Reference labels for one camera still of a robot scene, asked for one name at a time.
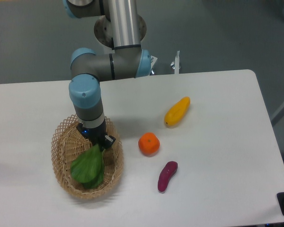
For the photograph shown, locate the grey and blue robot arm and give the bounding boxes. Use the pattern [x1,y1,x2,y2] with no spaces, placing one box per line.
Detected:
[63,0,151,151]

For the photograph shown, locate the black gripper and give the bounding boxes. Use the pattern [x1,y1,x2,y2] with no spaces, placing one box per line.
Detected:
[76,120,115,151]

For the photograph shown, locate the yellow papaya fruit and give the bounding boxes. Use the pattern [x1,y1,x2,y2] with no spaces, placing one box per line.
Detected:
[164,96,191,127]

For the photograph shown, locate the green bok choy vegetable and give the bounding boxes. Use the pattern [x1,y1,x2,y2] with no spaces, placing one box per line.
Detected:
[71,144,105,189]

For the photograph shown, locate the orange tangerine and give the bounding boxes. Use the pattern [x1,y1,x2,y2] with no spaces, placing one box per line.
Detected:
[138,132,160,156]

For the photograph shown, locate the purple sweet potato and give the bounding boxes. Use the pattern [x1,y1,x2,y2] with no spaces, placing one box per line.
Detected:
[157,161,178,192]

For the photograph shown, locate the woven wicker basket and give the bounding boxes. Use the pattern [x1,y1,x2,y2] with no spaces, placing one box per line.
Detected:
[51,114,124,200]

